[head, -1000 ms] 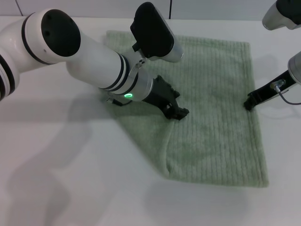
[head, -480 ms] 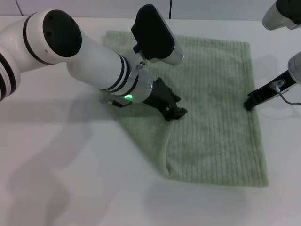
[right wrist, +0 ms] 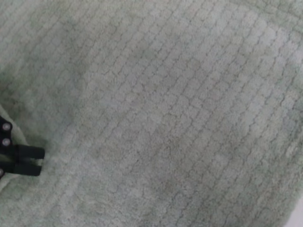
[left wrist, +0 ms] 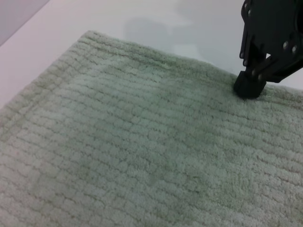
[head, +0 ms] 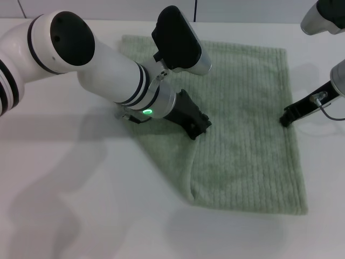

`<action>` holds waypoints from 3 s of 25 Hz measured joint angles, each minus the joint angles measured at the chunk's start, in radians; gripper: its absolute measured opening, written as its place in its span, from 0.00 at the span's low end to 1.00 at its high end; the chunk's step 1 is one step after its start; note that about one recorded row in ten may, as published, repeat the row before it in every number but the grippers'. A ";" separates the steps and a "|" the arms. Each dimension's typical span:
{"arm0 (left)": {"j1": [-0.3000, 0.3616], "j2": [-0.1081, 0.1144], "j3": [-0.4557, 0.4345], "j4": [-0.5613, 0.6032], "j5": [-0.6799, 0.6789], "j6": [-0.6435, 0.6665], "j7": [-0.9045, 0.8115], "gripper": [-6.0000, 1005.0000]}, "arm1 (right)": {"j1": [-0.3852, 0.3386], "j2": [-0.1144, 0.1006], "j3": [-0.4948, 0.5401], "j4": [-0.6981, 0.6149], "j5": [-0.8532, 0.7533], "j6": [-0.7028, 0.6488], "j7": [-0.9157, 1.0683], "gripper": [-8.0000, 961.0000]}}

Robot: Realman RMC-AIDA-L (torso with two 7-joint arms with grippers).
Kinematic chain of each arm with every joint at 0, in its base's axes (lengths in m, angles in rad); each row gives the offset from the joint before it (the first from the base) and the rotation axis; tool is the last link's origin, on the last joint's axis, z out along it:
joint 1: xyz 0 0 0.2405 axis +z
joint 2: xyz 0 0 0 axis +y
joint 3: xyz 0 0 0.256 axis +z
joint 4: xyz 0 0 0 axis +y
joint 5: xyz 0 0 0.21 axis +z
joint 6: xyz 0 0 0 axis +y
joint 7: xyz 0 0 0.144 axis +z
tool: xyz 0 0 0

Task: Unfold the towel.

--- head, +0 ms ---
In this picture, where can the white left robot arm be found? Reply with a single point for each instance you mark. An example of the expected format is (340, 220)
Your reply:
(107, 73)

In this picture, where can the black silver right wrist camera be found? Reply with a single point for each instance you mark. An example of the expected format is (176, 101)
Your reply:
(320, 19)

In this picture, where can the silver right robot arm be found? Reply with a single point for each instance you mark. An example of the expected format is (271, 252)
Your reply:
(339, 78)

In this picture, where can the pale green waffle towel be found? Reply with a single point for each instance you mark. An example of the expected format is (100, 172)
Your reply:
(242, 135)

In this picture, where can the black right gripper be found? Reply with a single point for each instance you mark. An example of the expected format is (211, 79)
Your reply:
(312, 103)

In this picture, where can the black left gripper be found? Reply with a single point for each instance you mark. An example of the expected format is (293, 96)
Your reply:
(183, 110)

